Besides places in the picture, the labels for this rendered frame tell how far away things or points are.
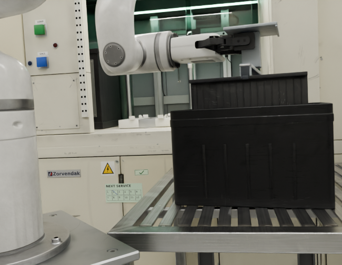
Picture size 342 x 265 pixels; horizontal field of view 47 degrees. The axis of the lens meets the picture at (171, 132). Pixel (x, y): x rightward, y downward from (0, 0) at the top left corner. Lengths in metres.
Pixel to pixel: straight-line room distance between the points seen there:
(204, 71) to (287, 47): 0.99
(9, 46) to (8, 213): 0.91
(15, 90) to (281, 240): 0.40
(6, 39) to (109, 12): 0.65
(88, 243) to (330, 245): 0.33
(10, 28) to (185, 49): 0.73
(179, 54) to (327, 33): 0.53
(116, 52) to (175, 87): 1.33
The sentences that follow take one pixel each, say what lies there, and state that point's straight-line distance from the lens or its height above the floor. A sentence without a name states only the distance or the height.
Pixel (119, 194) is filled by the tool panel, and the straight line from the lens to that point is 1.24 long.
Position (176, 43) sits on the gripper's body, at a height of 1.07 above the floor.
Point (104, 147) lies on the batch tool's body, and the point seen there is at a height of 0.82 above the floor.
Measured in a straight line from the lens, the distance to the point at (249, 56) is 0.80.
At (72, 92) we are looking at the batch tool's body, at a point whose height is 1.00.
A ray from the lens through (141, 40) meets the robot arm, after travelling 0.83.
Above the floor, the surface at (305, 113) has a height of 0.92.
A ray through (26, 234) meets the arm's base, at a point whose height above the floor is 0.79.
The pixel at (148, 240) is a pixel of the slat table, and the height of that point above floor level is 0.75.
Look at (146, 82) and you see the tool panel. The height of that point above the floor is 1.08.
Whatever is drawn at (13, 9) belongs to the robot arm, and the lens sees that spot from 0.53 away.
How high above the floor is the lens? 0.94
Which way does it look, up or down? 4 degrees down
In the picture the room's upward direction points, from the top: 3 degrees counter-clockwise
